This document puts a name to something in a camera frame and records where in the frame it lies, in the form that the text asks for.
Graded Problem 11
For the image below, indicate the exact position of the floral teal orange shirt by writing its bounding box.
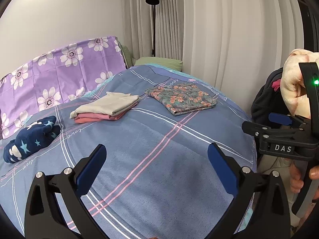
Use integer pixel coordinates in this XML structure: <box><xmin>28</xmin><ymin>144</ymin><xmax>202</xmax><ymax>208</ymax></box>
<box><xmin>145</xmin><ymin>83</ymin><xmax>217</xmax><ymax>116</ymax></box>

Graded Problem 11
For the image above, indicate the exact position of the person's right hand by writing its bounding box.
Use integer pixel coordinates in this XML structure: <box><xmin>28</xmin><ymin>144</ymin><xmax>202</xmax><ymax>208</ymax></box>
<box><xmin>290</xmin><ymin>162</ymin><xmax>319</xmax><ymax>194</ymax></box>

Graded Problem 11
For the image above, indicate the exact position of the navy star fleece blanket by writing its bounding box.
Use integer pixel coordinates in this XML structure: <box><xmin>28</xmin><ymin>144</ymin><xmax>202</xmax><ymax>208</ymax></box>
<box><xmin>3</xmin><ymin>116</ymin><xmax>61</xmax><ymax>164</ymax></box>

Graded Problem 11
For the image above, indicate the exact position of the white curtain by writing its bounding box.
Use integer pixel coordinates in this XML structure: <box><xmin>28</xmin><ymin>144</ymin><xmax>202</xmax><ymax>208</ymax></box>
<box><xmin>123</xmin><ymin>0</ymin><xmax>304</xmax><ymax>112</ymax></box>

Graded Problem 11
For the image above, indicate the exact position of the folded pink garment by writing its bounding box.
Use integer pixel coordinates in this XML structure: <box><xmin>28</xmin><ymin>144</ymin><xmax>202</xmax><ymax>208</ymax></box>
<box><xmin>74</xmin><ymin>103</ymin><xmax>138</xmax><ymax>124</ymax></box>

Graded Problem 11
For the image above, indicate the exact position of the green pillow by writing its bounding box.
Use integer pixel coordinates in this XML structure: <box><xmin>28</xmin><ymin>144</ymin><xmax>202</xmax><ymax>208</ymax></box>
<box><xmin>121</xmin><ymin>45</ymin><xmax>183</xmax><ymax>72</ymax></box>

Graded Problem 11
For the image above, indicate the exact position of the folded grey garment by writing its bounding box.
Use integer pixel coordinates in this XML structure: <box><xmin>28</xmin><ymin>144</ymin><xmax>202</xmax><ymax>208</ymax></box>
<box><xmin>70</xmin><ymin>92</ymin><xmax>140</xmax><ymax>119</ymax></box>

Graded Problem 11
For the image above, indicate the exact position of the purple floral pillow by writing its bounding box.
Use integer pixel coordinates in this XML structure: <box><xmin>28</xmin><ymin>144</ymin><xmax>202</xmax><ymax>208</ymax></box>
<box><xmin>1</xmin><ymin>36</ymin><xmax>125</xmax><ymax>139</ymax></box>

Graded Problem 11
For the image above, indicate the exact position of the black floor lamp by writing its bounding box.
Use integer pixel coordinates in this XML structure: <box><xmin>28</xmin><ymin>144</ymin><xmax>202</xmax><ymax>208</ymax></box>
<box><xmin>146</xmin><ymin>0</ymin><xmax>160</xmax><ymax>57</ymax></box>

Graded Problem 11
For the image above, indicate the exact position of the black camera box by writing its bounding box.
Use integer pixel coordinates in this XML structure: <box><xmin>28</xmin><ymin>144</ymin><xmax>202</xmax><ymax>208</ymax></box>
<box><xmin>299</xmin><ymin>62</ymin><xmax>318</xmax><ymax>144</ymax></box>

